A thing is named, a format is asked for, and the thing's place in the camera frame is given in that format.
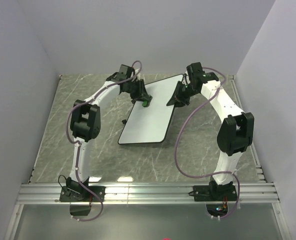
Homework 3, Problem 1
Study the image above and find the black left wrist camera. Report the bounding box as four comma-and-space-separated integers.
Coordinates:
116, 64, 135, 82

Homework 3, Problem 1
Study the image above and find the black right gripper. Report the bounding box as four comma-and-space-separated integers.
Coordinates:
166, 82, 198, 110

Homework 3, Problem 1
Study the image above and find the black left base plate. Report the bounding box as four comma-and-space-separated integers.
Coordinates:
59, 185, 106, 203

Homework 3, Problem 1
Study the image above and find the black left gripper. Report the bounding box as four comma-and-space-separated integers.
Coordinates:
126, 79, 152, 104

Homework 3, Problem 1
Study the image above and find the aluminium mounting rail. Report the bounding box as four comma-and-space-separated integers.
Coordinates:
15, 182, 280, 205

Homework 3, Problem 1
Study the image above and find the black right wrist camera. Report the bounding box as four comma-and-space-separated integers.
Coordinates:
186, 62, 205, 80

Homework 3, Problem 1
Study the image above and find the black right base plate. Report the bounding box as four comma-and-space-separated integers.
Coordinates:
188, 181, 238, 202

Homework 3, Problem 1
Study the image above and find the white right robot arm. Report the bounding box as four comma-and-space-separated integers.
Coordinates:
174, 77, 255, 200

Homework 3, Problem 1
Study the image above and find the green bone-shaped eraser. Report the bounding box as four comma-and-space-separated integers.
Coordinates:
142, 101, 150, 108

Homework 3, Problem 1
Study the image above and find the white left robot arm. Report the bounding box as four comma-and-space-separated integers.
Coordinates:
66, 68, 153, 201

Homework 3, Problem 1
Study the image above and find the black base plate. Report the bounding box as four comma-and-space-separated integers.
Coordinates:
188, 181, 238, 202
59, 185, 106, 203

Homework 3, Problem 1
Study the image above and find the white whiteboard black frame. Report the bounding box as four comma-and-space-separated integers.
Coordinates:
118, 74, 183, 145

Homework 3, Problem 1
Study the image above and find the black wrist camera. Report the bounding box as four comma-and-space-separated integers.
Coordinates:
116, 64, 135, 82
186, 62, 205, 80

